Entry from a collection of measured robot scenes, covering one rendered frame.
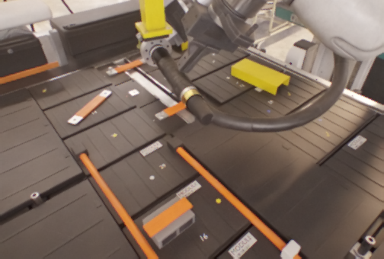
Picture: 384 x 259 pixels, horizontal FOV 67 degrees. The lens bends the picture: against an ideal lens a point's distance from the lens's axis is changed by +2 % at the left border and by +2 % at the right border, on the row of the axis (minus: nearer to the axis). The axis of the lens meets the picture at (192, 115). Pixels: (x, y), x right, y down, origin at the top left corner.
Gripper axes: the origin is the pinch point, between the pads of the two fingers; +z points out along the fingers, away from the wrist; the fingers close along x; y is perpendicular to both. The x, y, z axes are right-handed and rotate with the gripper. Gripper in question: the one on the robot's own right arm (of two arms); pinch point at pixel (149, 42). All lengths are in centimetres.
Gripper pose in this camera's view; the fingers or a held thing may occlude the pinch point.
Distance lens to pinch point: 88.3
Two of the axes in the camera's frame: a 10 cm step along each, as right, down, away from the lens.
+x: -4.7, -5.4, -7.0
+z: -7.9, 6.1, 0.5
